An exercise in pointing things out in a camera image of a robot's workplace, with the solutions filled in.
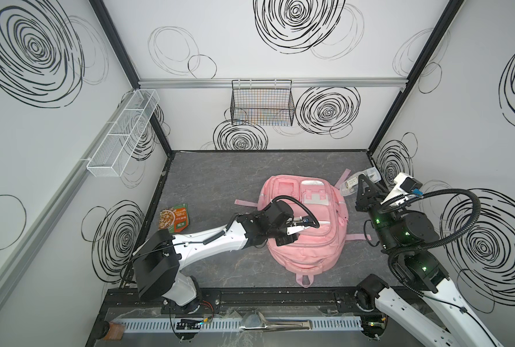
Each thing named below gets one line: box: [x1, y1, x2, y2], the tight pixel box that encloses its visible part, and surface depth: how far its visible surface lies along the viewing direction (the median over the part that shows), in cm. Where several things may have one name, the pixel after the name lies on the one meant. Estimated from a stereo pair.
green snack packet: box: [157, 203, 190, 234], surface depth 95 cm
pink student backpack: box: [234, 168, 372, 288], surface depth 79 cm
